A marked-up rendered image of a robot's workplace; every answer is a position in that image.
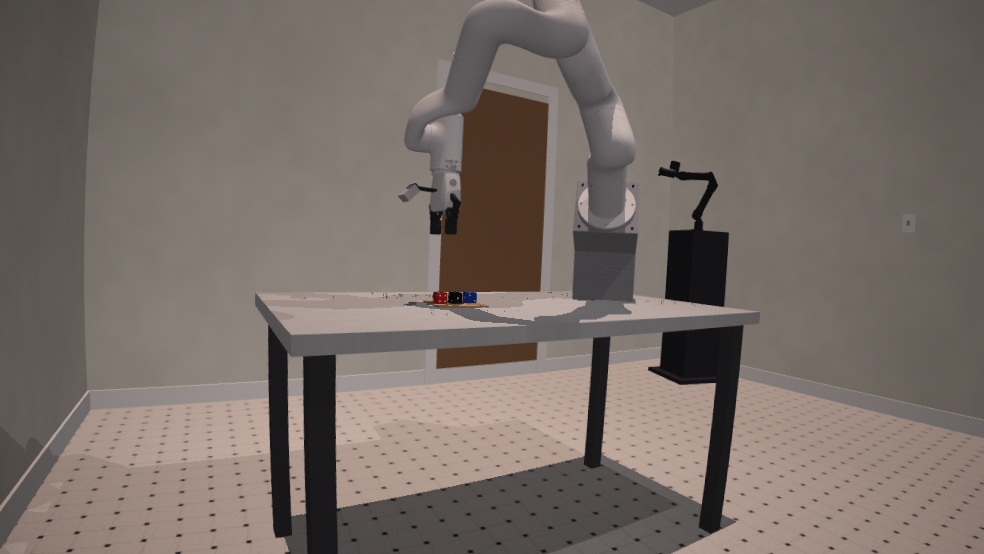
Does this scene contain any tan flat mat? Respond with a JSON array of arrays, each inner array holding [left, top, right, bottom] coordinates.
[[423, 300, 489, 308]]

